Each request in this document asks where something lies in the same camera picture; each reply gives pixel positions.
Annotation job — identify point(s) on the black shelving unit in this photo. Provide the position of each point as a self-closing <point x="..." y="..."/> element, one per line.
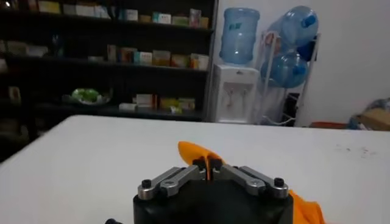
<point x="91" y="76"/>

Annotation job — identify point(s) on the flat white box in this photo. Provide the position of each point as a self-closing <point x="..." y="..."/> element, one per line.
<point x="128" y="107"/>

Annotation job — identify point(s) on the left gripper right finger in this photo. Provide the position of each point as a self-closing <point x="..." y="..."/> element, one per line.
<point x="243" y="179"/>

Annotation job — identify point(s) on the white box red print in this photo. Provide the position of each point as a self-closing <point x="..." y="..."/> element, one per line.
<point x="144" y="100"/>

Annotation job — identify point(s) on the green white bowl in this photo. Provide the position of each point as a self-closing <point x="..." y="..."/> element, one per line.
<point x="86" y="95"/>

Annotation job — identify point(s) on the open brown cardboard box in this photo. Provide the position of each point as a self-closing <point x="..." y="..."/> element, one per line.
<point x="376" y="120"/>

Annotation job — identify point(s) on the pile of grey clothes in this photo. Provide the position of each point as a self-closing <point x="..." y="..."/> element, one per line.
<point x="379" y="103"/>

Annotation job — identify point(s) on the white paper cup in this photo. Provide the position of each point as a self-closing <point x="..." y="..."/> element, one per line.
<point x="203" y="62"/>

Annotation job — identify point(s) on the white water jug rack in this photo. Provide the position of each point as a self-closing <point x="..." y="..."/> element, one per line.
<point x="267" y="91"/>

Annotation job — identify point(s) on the upright blue water jug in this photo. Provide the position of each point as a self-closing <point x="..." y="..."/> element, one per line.
<point x="239" y="39"/>

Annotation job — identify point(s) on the orange t-shirt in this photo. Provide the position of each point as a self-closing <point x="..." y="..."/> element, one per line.
<point x="195" y="152"/>

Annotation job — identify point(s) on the white water dispenser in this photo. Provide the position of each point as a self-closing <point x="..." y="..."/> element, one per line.
<point x="234" y="106"/>

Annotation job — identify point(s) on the red-rimmed cardboard box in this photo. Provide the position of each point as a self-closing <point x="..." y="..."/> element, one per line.
<point x="327" y="125"/>

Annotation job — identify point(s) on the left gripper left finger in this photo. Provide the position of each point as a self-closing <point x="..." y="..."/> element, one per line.
<point x="179" y="179"/>

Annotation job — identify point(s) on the pink colourful box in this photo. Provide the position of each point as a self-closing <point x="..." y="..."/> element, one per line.
<point x="195" y="18"/>

